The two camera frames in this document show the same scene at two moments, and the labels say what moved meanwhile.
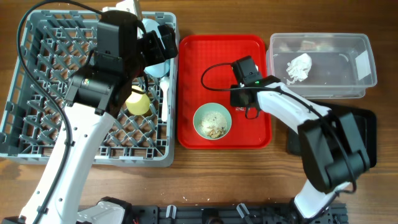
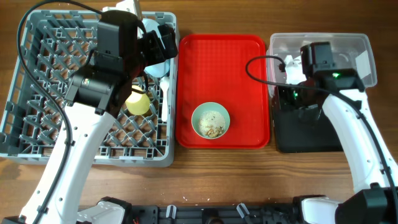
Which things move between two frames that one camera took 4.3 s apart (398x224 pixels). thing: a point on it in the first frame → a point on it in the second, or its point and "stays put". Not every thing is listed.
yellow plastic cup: (138, 104) stays put
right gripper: (234, 100) → (282, 93)
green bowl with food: (212, 121) stays put
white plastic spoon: (164, 84) stays put
